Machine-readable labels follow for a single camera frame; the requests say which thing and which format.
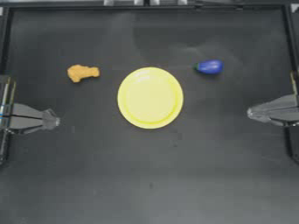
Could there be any purple toy eggplant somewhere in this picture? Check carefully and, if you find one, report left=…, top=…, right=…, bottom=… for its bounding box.
left=192, top=59, right=225, bottom=75

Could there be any yellow plate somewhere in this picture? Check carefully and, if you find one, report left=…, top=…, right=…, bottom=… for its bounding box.
left=116, top=66, right=184, bottom=130

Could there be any toy fried chicken nugget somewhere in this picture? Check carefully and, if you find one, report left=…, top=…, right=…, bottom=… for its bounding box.
left=65, top=64, right=101, bottom=84

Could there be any black frame post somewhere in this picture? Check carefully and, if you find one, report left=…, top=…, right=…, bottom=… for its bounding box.
left=0, top=6, right=12, bottom=75

